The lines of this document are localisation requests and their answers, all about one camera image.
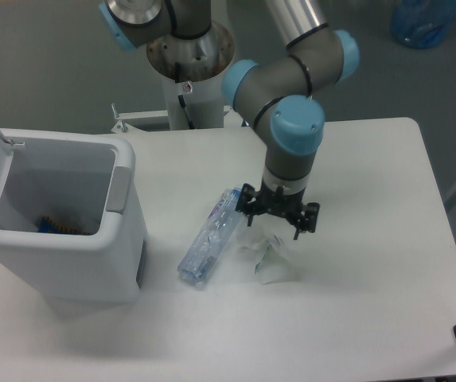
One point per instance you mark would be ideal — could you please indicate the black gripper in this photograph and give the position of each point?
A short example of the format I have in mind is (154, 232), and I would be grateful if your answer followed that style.
(303, 217)

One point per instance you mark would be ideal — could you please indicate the white paper wrapper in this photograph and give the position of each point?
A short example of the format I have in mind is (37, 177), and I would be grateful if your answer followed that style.
(269, 253)

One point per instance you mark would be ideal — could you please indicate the clear plastic water bottle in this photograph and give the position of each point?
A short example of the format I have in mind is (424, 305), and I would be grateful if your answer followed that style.
(212, 238)

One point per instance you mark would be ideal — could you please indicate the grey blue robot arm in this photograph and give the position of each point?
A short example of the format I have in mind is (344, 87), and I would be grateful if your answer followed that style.
(277, 101)

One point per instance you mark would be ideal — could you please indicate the white open trash can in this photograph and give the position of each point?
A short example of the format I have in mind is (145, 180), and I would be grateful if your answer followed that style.
(80, 181)

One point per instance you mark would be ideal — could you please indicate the blue orange trash item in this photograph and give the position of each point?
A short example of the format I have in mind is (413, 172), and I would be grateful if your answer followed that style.
(47, 225)

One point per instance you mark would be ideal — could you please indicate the blue plastic bag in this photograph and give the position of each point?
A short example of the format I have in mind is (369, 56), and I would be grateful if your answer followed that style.
(422, 24)

